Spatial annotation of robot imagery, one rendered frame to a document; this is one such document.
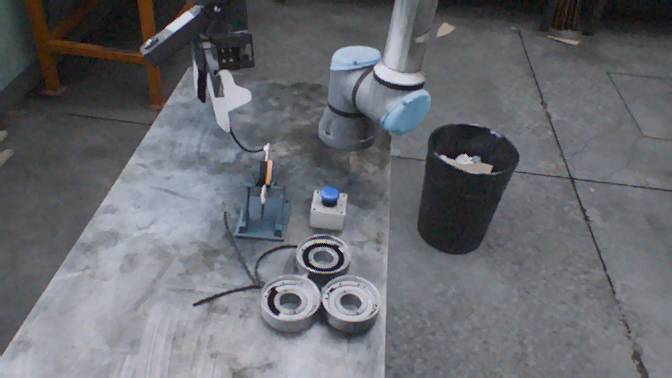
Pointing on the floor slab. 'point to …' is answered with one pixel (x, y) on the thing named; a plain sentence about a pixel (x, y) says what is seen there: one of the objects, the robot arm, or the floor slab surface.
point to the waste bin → (463, 185)
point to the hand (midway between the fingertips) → (210, 118)
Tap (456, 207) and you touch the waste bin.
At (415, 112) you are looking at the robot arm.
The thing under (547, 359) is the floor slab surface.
